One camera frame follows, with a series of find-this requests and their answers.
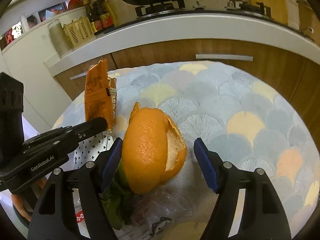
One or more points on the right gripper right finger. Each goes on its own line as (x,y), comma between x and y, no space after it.
(211,165)

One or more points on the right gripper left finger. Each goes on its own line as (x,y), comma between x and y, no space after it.
(107,163)

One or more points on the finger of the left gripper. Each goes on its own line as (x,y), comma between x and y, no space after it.
(88,129)

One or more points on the green leafy vegetable scrap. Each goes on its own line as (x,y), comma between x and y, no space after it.
(119,200)

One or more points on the orange snack bag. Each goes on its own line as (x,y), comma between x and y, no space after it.
(100,97)

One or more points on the orange peel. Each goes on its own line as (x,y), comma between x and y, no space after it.
(153,149)

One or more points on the clear printed plastic bag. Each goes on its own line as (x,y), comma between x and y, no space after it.
(156,212)

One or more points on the white dotted paper wrapper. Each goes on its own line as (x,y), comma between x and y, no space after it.
(89,149)

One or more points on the wooden kitchen cabinets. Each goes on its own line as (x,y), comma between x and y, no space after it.
(294,76)

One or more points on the person's left hand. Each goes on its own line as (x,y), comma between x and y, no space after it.
(22,209)

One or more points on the scallop pattern tablecloth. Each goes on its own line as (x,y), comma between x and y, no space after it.
(243,119)

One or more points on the grey cylindrical canister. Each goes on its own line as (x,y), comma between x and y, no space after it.
(59,38)

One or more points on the yellow plastic basket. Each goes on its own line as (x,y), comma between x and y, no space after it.
(79,32)

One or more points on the dark sauce bottle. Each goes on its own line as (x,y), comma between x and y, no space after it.
(104,14)
(93,18)

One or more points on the black gas stove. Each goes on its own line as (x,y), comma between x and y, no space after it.
(233,7)

